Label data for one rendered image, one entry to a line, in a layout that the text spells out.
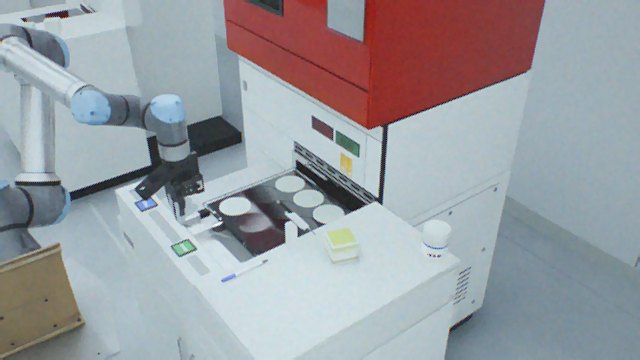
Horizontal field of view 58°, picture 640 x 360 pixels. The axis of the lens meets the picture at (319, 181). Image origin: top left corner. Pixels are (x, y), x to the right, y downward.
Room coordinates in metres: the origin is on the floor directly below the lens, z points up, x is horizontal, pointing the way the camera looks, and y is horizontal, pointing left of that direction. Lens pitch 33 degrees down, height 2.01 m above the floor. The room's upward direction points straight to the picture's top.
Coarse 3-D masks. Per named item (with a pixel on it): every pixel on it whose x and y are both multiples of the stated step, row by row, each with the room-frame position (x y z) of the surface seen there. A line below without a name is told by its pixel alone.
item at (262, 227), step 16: (240, 192) 1.62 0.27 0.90; (256, 192) 1.62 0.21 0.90; (272, 192) 1.62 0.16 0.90; (288, 192) 1.62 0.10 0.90; (320, 192) 1.62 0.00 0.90; (256, 208) 1.52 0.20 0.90; (272, 208) 1.53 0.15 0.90; (304, 208) 1.53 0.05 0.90; (240, 224) 1.44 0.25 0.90; (256, 224) 1.44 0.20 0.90; (272, 224) 1.44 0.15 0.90; (320, 224) 1.44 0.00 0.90; (256, 240) 1.36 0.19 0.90; (272, 240) 1.36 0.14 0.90
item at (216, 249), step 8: (200, 224) 1.47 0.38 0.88; (200, 240) 1.39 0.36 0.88; (208, 240) 1.39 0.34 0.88; (216, 240) 1.39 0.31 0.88; (208, 248) 1.35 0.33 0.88; (216, 248) 1.35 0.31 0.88; (224, 248) 1.35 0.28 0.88; (216, 256) 1.31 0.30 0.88; (224, 256) 1.31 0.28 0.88; (232, 256) 1.31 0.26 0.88; (224, 264) 1.28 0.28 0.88; (232, 264) 1.28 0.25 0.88
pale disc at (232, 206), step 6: (228, 198) 1.58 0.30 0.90; (234, 198) 1.58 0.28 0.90; (240, 198) 1.58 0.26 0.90; (222, 204) 1.55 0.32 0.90; (228, 204) 1.55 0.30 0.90; (234, 204) 1.55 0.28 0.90; (240, 204) 1.55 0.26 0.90; (246, 204) 1.55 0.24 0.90; (222, 210) 1.51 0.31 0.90; (228, 210) 1.51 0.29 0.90; (234, 210) 1.51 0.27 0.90; (240, 210) 1.51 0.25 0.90; (246, 210) 1.51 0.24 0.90
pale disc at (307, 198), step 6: (300, 192) 1.62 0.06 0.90; (306, 192) 1.62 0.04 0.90; (312, 192) 1.62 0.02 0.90; (318, 192) 1.62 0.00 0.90; (294, 198) 1.58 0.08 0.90; (300, 198) 1.58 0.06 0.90; (306, 198) 1.58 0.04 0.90; (312, 198) 1.58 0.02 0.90; (318, 198) 1.58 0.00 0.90; (300, 204) 1.55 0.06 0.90; (306, 204) 1.55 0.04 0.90; (312, 204) 1.55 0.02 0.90; (318, 204) 1.55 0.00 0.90
